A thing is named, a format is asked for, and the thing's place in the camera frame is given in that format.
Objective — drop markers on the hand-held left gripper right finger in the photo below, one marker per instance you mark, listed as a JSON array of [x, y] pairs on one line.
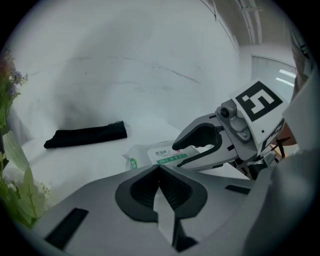
[[215, 220]]

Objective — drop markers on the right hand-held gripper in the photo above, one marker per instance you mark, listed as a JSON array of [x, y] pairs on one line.
[[260, 130]]

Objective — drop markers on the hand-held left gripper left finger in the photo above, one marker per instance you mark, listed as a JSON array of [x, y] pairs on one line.
[[100, 220]]

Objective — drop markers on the white wet wipe pack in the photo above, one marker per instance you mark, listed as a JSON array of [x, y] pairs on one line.
[[137, 152]]

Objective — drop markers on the person's right forearm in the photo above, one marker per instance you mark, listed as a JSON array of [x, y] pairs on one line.
[[291, 137]]

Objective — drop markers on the black fabric pouch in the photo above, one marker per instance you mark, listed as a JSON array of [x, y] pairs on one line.
[[87, 135]]

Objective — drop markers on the grey window blinds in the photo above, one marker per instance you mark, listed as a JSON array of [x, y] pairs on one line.
[[272, 72]]

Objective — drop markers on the artificial flower bouquet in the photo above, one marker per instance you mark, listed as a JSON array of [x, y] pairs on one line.
[[15, 155]]

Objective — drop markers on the person's beige shirt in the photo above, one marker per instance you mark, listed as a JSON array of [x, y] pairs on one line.
[[300, 62]]

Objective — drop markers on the white ceiling pipes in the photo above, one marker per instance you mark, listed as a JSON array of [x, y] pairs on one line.
[[252, 22]]

